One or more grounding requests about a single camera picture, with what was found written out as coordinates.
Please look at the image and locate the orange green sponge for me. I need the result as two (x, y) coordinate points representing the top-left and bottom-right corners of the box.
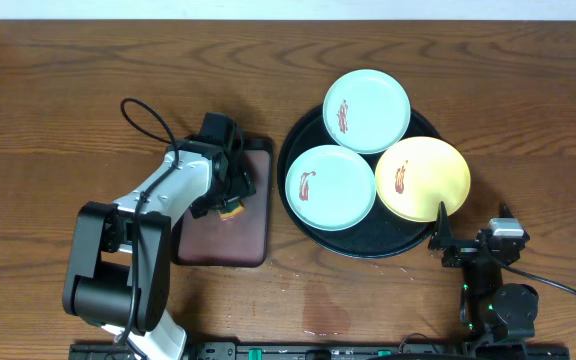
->
(218, 200), (245, 220)

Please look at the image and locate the light blue plate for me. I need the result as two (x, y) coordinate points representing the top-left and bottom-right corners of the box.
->
(284, 145), (376, 231)
(322, 69), (411, 155)

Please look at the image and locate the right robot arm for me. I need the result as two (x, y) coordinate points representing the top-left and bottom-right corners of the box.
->
(428, 204), (539, 344)

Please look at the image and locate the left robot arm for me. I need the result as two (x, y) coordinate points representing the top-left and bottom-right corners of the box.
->
(62, 137), (257, 359)

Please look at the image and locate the black rectangular tray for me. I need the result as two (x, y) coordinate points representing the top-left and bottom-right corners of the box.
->
(171, 138), (273, 267)

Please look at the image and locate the yellow plate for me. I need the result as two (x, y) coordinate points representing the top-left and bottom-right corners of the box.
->
(375, 136), (471, 223)

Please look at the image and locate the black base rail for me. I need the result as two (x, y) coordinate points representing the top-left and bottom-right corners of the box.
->
(67, 340), (571, 360)

